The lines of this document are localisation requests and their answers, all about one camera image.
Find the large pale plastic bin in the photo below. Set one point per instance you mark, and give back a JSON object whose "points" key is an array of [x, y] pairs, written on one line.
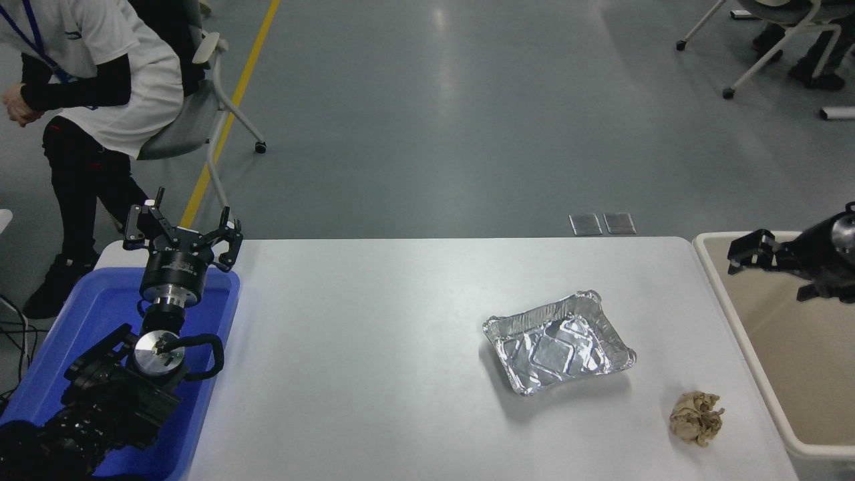
{"points": [[788, 347]]}

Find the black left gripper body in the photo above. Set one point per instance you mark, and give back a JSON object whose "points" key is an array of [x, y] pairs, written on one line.
{"points": [[175, 267]]}

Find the person's hand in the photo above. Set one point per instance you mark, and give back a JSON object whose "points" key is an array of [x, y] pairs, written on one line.
{"points": [[20, 109]]}

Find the silver foil tray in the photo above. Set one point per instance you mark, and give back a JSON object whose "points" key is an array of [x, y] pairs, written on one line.
{"points": [[558, 344]]}

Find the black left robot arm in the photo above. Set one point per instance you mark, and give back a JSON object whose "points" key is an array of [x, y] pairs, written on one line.
{"points": [[113, 394]]}

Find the long white floor bar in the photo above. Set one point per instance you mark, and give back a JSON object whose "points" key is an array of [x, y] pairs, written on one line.
{"points": [[838, 113]]}

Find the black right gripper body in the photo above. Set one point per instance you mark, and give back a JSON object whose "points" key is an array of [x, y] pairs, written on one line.
{"points": [[815, 257]]}

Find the crumpled tan paper ball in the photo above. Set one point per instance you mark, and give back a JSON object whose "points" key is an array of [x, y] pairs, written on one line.
{"points": [[695, 419]]}

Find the seated person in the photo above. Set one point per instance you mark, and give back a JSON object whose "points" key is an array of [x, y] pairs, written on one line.
{"points": [[133, 87]]}

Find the short white floor bar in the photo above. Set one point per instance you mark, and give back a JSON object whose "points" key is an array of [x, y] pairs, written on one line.
{"points": [[746, 16]]}

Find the metal floor plate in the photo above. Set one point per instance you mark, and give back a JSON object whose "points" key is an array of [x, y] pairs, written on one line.
{"points": [[619, 222], [585, 224]]}

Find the person with dark trousers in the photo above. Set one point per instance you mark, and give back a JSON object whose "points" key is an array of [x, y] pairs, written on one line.
{"points": [[821, 57]]}

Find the person's forearm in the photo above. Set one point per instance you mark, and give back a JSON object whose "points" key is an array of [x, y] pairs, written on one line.
{"points": [[80, 87]]}

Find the blue plastic tray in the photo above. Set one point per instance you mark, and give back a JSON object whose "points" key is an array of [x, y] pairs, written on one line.
{"points": [[87, 300]]}

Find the white framed wheeled chair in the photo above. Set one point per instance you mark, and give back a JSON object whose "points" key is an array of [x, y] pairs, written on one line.
{"points": [[788, 17]]}

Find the grey white wheeled chair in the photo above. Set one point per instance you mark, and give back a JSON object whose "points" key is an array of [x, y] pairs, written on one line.
{"points": [[180, 127]]}

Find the white object at edge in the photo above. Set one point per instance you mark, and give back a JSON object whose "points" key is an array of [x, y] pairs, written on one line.
{"points": [[4, 220]]}

